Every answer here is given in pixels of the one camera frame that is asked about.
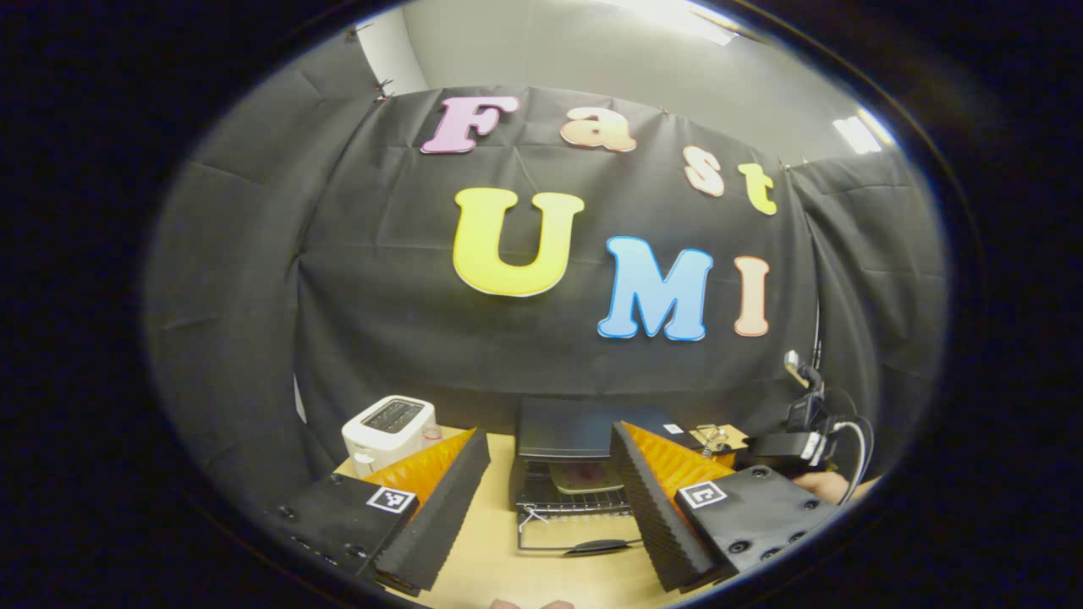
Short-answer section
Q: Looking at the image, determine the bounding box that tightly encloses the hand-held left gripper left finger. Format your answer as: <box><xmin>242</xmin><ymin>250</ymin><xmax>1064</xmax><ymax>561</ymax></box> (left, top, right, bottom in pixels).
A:
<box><xmin>267</xmin><ymin>427</ymin><xmax>492</xmax><ymax>593</ymax></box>

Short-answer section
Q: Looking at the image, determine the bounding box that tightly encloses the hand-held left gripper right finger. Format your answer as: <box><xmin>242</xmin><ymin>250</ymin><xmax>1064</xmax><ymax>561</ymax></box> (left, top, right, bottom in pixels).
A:
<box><xmin>609</xmin><ymin>421</ymin><xmax>843</xmax><ymax>593</ymax></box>

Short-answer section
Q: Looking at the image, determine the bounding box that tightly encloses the pale square plate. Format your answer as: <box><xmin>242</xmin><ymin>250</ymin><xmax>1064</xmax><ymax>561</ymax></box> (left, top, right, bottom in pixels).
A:
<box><xmin>547</xmin><ymin>460</ymin><xmax>624</xmax><ymax>497</ymax></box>

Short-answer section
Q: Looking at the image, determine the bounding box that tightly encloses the black electric oven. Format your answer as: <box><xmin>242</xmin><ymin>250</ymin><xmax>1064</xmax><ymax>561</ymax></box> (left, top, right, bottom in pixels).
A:
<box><xmin>508</xmin><ymin>398</ymin><xmax>705</xmax><ymax>557</ymax></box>

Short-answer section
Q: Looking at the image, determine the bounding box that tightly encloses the white toaster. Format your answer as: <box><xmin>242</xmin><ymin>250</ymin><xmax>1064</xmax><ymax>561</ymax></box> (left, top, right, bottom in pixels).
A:
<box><xmin>341</xmin><ymin>395</ymin><xmax>437</xmax><ymax>480</ymax></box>

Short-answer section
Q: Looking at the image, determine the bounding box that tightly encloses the black backdrop cloth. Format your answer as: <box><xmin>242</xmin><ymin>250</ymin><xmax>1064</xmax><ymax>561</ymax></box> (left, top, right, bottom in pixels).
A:
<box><xmin>142</xmin><ymin>34</ymin><xmax>948</xmax><ymax>508</ymax></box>

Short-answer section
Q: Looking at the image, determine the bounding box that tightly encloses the small ceiling light panel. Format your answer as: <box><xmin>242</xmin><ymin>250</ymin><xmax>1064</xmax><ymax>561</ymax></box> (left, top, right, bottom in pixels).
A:
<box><xmin>833</xmin><ymin>116</ymin><xmax>882</xmax><ymax>156</ymax></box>

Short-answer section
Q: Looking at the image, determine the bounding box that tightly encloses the metal wire basket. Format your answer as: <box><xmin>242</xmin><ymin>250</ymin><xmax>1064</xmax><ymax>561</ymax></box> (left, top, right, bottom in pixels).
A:
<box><xmin>695</xmin><ymin>422</ymin><xmax>734</xmax><ymax>458</ymax></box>

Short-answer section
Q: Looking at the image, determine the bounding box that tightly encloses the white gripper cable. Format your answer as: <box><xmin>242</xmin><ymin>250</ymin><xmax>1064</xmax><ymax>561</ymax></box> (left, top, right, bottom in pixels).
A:
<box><xmin>833</xmin><ymin>417</ymin><xmax>875</xmax><ymax>502</ymax></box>

